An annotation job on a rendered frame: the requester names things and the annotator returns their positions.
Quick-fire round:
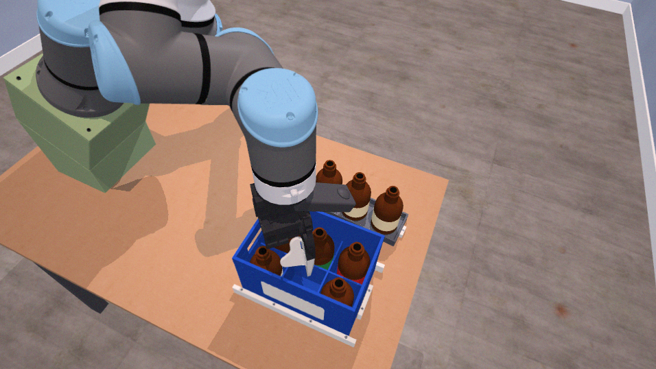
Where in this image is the brown glass bottle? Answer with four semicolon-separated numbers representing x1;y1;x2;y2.
342;172;371;221
312;227;335;270
274;238;293;253
250;246;283;276
371;186;403;235
337;242;371;285
321;277;354;307
316;160;342;185

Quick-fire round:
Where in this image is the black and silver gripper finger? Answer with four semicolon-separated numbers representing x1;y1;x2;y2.
280;226;316;276

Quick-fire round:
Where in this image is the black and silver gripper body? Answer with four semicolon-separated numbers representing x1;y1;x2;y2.
250;183;313;249

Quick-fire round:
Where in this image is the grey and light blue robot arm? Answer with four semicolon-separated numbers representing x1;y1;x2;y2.
36;0;356;212

